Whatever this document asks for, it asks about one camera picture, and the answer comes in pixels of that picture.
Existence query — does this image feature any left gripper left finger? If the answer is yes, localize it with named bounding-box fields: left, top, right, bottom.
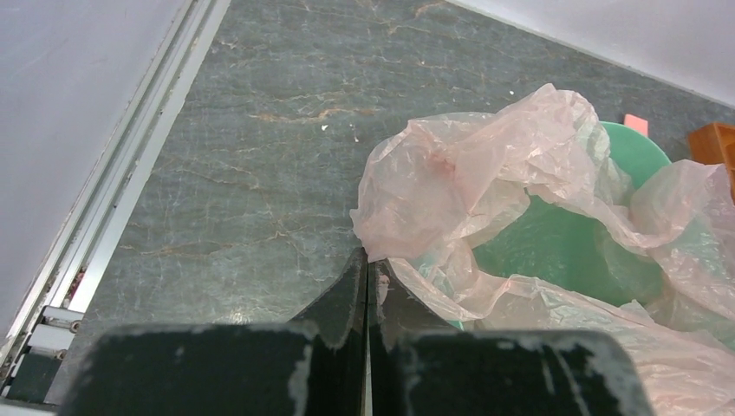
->
left=59, top=248, right=368, bottom=415

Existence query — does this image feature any translucent pink plastic trash bag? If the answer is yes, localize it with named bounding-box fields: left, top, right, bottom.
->
left=350, top=84, right=734, bottom=415

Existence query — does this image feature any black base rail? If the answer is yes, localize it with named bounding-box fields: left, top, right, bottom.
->
left=1, top=306, right=83, bottom=404

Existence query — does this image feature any salmon pink cloth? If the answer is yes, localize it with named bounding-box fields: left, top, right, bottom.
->
left=623, top=114, right=649, bottom=137

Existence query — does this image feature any green plastic trash bin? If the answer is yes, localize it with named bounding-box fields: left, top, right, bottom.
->
left=413, top=120, right=735, bottom=354

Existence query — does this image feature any orange compartment tray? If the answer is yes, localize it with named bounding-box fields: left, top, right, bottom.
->
left=687, top=122, right=734, bottom=198

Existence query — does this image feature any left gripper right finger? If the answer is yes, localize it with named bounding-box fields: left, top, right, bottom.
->
left=368, top=261, right=653, bottom=415

